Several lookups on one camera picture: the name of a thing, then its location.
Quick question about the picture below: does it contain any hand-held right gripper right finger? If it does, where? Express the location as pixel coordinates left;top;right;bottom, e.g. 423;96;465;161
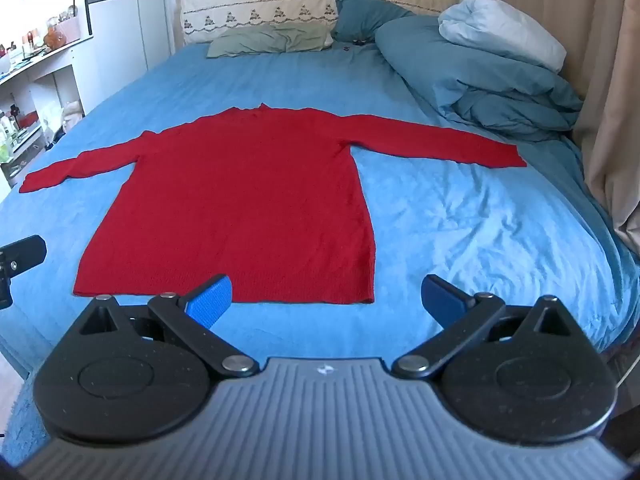
391;274;581;380

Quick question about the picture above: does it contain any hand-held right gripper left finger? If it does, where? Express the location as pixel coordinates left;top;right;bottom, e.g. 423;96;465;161
75;274;261;379

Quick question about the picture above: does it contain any green pillow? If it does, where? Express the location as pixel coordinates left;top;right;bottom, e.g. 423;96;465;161
206;22;333;59

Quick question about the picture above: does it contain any red knit sweater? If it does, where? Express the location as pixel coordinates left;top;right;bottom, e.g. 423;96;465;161
19;102;528;306

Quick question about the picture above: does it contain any beige curtain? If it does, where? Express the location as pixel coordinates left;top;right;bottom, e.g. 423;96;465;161
467;0;640;266

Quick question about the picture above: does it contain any blue duvet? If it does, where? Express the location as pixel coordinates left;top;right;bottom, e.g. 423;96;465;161
374;14;586;142

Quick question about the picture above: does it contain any teal pillow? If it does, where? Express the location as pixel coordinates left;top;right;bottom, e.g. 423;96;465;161
330;0;416;43

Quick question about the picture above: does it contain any light blue folded blanket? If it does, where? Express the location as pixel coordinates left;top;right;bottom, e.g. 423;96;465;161
438;0;568;73

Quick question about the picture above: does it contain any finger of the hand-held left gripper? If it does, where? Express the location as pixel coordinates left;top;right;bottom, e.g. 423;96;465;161
0;235;48;278

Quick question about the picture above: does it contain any pink box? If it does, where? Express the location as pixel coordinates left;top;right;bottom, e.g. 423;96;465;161
59;16;82;45

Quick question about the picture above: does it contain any white shelving unit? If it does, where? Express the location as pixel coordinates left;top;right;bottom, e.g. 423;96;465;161
0;35;90;191

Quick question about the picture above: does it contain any white and grey wardrobe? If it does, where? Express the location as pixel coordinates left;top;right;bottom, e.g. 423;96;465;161
82;0;176;73

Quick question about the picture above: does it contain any bed with blue sheet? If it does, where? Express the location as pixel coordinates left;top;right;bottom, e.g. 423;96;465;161
0;40;640;466

